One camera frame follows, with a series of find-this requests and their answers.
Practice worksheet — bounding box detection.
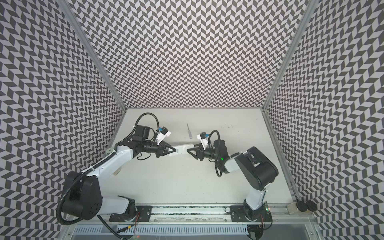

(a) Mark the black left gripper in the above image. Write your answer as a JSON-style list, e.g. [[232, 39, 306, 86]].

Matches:
[[142, 140, 177, 159]]

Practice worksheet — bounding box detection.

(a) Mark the clear handle screwdriver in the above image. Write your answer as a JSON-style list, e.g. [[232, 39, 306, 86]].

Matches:
[[187, 123, 193, 139]]

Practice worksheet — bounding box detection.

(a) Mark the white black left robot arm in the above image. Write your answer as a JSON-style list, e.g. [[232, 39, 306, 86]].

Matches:
[[56, 126, 176, 226]]

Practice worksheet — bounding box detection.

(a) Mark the small bottle black cap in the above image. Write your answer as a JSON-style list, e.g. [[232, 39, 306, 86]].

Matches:
[[113, 168, 122, 176]]

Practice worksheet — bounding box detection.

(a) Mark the clear glass jar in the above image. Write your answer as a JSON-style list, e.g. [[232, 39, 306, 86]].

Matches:
[[106, 148, 115, 155]]

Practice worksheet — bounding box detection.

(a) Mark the black round knob pair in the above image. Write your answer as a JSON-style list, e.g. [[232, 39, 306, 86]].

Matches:
[[296, 200, 318, 213]]

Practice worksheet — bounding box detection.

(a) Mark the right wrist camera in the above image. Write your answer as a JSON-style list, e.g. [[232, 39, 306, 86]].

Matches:
[[197, 132, 209, 150]]

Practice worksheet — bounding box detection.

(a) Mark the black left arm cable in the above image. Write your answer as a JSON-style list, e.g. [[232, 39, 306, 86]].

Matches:
[[113, 112, 160, 151]]

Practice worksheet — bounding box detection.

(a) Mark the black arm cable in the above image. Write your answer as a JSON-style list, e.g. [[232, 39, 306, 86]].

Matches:
[[206, 129, 232, 178], [113, 112, 160, 151]]

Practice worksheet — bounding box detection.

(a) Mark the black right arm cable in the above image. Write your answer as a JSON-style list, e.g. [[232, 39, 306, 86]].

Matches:
[[206, 129, 232, 178]]

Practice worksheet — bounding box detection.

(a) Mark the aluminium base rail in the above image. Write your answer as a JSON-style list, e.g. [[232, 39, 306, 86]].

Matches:
[[64, 203, 319, 229]]

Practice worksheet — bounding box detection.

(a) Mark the aluminium corner post left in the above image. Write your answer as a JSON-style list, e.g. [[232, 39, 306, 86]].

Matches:
[[56, 0, 127, 112]]

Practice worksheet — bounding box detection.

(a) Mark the aluminium corner post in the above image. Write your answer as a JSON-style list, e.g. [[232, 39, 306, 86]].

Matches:
[[262, 0, 319, 111], [56, 0, 127, 112]]

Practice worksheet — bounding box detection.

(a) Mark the aluminium corner post right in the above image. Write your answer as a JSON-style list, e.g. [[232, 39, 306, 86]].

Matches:
[[262, 0, 319, 111]]

